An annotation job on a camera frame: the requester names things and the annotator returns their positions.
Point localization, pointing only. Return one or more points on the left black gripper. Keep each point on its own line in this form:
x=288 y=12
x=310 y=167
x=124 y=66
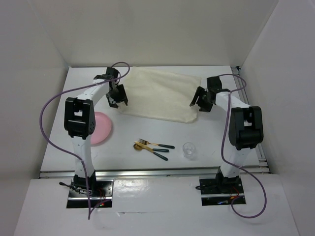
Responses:
x=121 y=97

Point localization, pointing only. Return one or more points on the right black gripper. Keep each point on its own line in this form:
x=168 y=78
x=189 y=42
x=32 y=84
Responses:
x=200 y=92

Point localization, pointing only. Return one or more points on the cream cloth placemat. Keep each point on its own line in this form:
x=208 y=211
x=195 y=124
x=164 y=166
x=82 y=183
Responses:
x=160 y=95

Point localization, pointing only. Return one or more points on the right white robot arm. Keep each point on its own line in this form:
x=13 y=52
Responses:
x=243 y=129

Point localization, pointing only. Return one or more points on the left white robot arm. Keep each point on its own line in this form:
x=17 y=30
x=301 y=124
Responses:
x=80 y=123

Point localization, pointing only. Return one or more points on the pink plate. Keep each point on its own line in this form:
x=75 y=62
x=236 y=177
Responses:
x=103 y=128

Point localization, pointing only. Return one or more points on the clear drinking glass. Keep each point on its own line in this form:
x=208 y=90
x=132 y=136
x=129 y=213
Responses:
x=189 y=151

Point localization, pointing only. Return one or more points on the gold spoon green handle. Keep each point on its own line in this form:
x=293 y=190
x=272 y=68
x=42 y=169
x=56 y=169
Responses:
x=139 y=148

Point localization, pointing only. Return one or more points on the gold fork green handle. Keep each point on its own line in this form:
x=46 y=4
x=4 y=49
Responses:
x=155 y=144

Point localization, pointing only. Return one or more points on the gold knife green handle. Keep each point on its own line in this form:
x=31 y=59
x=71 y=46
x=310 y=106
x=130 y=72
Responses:
x=155 y=153

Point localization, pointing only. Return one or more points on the front aluminium rail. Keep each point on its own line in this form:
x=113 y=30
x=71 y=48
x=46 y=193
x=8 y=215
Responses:
x=153 y=173

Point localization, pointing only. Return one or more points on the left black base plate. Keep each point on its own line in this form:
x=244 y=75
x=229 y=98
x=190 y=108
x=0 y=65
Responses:
x=101 y=197

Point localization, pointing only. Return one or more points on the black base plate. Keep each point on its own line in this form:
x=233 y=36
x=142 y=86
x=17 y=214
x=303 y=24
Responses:
x=220 y=191
x=101 y=197

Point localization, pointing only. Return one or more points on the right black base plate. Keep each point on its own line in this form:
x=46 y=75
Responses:
x=220 y=191

